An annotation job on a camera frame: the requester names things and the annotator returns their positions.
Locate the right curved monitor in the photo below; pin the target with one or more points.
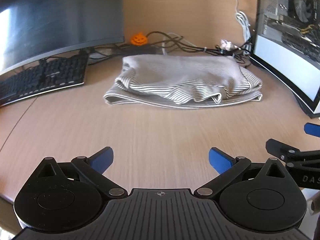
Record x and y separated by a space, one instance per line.
287 42

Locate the striped grey cloth garment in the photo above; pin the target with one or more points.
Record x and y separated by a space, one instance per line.
180 80

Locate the orange pumpkin figure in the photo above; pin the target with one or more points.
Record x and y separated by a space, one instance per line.
138 39

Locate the black keyboard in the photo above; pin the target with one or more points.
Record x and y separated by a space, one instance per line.
42 78

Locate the dark curved monitor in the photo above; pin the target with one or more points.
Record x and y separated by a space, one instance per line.
57 20

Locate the crumpled white tissue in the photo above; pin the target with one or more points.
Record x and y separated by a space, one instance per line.
226 44

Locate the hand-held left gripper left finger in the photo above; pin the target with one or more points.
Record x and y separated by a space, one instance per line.
102 159

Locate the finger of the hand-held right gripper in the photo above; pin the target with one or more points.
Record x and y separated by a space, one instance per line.
280 148
312 129

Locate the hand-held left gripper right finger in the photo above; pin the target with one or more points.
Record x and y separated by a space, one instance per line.
220 160

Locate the black power adapter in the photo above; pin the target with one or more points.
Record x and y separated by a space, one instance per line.
140 49

